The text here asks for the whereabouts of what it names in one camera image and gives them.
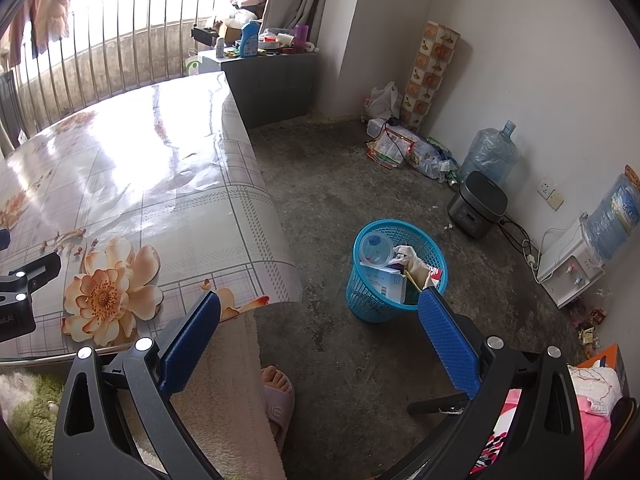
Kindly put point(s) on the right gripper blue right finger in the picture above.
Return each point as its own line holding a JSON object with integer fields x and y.
{"x": 454, "y": 350}

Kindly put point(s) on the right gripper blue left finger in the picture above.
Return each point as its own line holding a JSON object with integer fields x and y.
{"x": 182, "y": 343}

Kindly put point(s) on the clear plastic bowl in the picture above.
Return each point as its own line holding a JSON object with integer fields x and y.
{"x": 376, "y": 249}

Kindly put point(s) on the white cloth glove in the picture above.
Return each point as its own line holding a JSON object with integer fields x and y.
{"x": 407, "y": 257}

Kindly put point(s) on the light blue cardboard box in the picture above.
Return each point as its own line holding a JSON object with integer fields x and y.
{"x": 389, "y": 283}

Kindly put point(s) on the blue plastic waste basket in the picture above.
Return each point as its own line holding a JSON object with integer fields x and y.
{"x": 367, "y": 304}

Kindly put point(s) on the pink slipper foot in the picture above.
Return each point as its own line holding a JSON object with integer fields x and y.
{"x": 280, "y": 402}

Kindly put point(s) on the white water dispenser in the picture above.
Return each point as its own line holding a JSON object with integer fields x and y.
{"x": 570, "y": 265}

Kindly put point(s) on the orange cardboard box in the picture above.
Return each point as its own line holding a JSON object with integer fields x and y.
{"x": 610, "y": 357}

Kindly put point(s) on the black rice cooker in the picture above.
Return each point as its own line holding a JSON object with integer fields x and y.
{"x": 478, "y": 205}

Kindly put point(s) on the blue water jug on dispenser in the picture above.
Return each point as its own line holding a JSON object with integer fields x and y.
{"x": 616, "y": 217}

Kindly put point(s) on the empty water jug on floor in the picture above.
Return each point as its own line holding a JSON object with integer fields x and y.
{"x": 492, "y": 153}

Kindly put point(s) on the pile of bags on floor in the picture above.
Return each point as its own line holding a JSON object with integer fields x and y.
{"x": 392, "y": 146}

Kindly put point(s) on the white plastic bag on floor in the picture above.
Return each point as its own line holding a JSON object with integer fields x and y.
{"x": 382, "y": 102}

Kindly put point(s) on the dark bedside cabinet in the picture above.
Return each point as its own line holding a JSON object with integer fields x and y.
{"x": 268, "y": 88}

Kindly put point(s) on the patterned tall box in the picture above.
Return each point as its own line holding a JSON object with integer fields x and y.
{"x": 434, "y": 55}

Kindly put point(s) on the blue detergent bottle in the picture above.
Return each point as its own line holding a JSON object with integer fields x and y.
{"x": 248, "y": 47}

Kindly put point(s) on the hanging clothes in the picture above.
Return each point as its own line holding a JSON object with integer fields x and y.
{"x": 48, "y": 22}

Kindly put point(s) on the metal window railing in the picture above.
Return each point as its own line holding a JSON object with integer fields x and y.
{"x": 110, "y": 47}

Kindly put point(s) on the white wall socket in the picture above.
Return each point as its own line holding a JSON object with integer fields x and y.
{"x": 545, "y": 188}

